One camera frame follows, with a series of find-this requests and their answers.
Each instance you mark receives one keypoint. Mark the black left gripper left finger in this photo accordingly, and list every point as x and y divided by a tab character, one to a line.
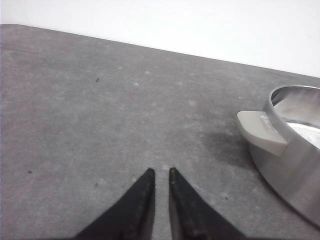
130	218

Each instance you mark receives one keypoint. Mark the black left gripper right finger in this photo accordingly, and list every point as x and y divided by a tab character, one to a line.
191	218

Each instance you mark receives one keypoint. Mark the stainless steel steamer pot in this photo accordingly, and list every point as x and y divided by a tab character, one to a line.
284	142

